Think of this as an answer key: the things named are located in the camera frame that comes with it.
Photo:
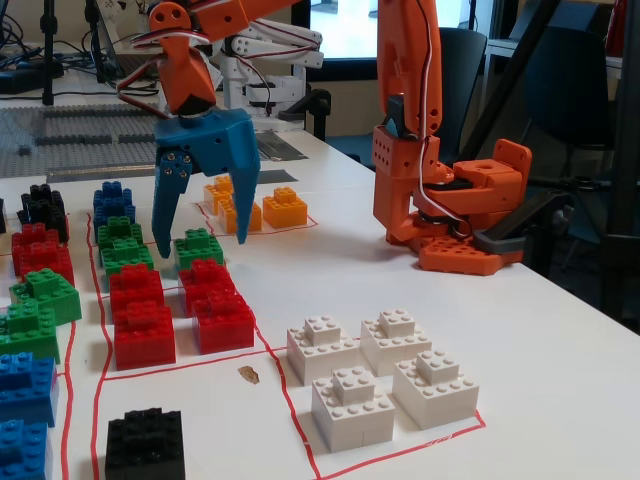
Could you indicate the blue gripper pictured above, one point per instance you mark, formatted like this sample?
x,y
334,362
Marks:
x,y
216,142

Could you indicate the small green brick block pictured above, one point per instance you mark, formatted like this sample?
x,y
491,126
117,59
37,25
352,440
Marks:
x,y
200,247

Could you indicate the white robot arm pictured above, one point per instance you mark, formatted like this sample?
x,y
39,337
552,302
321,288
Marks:
x,y
280,40

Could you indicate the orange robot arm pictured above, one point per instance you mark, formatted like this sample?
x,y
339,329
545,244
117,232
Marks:
x,y
400,75

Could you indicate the red brick block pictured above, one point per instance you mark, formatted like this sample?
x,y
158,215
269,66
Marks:
x,y
32,237
145,340
207,280
47,262
135,285
225,327

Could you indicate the blue brick block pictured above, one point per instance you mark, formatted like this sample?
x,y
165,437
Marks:
x,y
114,202
25,390
22,452

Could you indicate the black stepped brick block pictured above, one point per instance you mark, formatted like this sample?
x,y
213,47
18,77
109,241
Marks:
x,y
42,210

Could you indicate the white brick block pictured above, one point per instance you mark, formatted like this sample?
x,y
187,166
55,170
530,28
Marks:
x,y
395,340
320,350
435,390
350,410

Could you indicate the large black brick block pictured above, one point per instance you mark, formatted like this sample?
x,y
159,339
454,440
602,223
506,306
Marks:
x,y
145,447

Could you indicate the short grey brick strip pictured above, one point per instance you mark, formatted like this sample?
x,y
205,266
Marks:
x,y
137,138

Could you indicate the wide grey tape patch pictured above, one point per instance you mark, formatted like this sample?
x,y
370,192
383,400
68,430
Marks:
x,y
285,150

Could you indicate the grey studded baseplate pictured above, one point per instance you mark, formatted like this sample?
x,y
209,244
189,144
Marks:
x,y
75,155

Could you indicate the long grey brick strip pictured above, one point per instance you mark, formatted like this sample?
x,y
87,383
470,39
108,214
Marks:
x,y
90,114

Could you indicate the black table clamp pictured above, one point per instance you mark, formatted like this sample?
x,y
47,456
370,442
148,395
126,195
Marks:
x,y
317,105

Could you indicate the grey laptop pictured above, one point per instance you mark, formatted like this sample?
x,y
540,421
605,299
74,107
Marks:
x,y
112,55

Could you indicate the brown table stain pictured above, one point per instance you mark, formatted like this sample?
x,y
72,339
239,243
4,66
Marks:
x,y
248,375

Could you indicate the tiny grey brick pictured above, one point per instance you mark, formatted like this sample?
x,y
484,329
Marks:
x,y
23,149

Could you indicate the black thin stand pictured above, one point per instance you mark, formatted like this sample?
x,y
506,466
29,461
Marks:
x,y
92,40

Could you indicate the black tripod stand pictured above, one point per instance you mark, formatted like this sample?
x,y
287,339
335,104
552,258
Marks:
x,y
48,60

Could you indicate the black desk device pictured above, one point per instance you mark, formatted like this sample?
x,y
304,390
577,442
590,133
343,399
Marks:
x,y
20,80

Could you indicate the dark blue chair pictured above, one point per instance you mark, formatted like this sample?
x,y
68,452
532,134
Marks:
x,y
565,90
465,75

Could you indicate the grey black clamp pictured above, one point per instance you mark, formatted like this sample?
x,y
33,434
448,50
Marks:
x,y
520,220

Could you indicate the black diagonal pole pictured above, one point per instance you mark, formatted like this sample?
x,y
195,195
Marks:
x,y
520,65

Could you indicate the red cylinder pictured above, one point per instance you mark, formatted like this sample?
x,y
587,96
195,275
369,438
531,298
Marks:
x,y
615,25

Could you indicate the silver duct tape strip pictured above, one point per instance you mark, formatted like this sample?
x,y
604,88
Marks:
x,y
110,172

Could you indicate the black vertical stand frame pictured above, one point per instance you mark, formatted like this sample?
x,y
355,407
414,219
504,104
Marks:
x,y
627,150

